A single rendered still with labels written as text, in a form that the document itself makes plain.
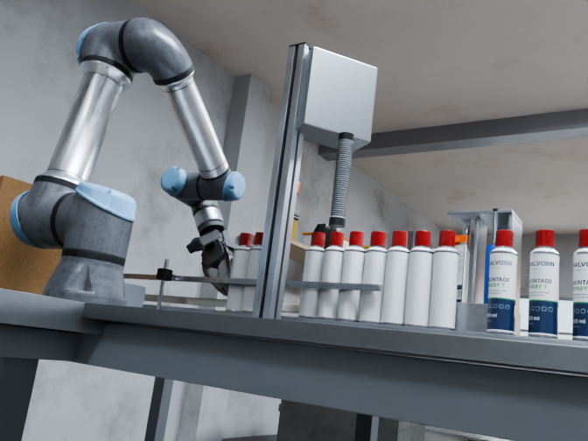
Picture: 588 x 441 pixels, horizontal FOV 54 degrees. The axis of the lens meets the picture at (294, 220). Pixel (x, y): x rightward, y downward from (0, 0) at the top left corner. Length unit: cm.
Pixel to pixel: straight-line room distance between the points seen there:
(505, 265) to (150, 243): 323
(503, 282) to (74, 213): 82
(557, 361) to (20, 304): 59
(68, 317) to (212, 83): 405
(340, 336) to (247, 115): 426
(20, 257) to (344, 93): 85
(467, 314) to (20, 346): 82
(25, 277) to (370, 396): 108
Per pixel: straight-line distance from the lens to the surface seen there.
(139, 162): 410
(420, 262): 122
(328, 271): 131
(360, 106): 135
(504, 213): 128
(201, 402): 441
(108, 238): 111
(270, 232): 124
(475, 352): 52
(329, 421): 391
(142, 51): 132
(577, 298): 115
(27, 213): 124
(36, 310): 78
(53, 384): 376
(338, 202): 124
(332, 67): 135
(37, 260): 153
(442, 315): 119
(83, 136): 129
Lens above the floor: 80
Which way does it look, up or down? 13 degrees up
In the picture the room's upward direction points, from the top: 7 degrees clockwise
